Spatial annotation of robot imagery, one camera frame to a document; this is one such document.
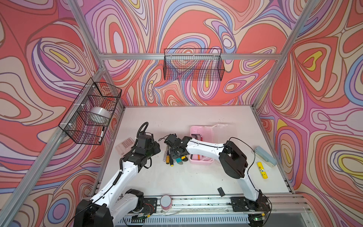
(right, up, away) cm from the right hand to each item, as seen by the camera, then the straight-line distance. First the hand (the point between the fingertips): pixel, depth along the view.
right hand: (177, 156), depth 91 cm
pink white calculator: (-35, +6, +2) cm, 36 cm away
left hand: (-11, +9, -7) cm, 16 cm away
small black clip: (+25, -17, -13) cm, 33 cm away
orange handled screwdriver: (-6, 0, -1) cm, 6 cm away
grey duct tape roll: (-38, +26, -21) cm, 51 cm away
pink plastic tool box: (+19, +14, +10) cm, 25 cm away
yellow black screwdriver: (-4, -2, -3) cm, 5 cm away
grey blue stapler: (+55, +1, -5) cm, 55 cm away
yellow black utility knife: (+5, -1, -2) cm, 5 cm away
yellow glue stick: (+52, -7, -7) cm, 53 cm away
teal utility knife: (+1, -3, -2) cm, 3 cm away
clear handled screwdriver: (-8, 0, -2) cm, 8 cm away
